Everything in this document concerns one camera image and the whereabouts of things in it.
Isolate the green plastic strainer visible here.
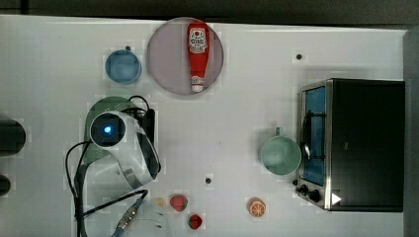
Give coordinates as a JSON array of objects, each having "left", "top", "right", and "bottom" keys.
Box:
[{"left": 83, "top": 96, "right": 135, "bottom": 164}]

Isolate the orange slice toy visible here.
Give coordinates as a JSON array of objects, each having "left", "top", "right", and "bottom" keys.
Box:
[{"left": 247, "top": 197, "right": 266, "bottom": 217}]

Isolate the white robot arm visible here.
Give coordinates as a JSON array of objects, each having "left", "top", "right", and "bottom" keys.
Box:
[{"left": 74, "top": 111, "right": 175, "bottom": 237}]

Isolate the strawberry toy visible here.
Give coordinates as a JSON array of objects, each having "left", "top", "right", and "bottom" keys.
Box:
[{"left": 169, "top": 195, "right": 189, "bottom": 212}]

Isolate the blue plastic cup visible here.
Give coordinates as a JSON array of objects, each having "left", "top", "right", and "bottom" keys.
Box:
[{"left": 105, "top": 49, "right": 142, "bottom": 84}]

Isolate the grey round plate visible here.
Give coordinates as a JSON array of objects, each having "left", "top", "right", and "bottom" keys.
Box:
[{"left": 146, "top": 17, "right": 223, "bottom": 95}]

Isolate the red plush ketchup bottle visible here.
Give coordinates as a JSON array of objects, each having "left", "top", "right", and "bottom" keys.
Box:
[{"left": 187, "top": 20, "right": 210, "bottom": 93}]

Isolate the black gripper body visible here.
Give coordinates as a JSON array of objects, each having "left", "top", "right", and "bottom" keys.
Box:
[{"left": 137, "top": 109, "right": 155, "bottom": 144}]

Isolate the peeled banana toy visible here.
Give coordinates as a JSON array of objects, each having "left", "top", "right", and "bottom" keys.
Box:
[{"left": 152, "top": 197, "right": 165, "bottom": 208}]

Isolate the black toaster oven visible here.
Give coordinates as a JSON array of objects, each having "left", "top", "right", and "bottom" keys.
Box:
[{"left": 293, "top": 78, "right": 405, "bottom": 212}]

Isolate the red raspberry toy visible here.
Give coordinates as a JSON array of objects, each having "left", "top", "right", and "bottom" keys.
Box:
[{"left": 189, "top": 214, "right": 203, "bottom": 230}]

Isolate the black cylinder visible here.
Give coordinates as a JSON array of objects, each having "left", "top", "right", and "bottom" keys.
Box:
[
  {"left": 0, "top": 175, "right": 11, "bottom": 197},
  {"left": 0, "top": 119, "right": 26, "bottom": 156}
]

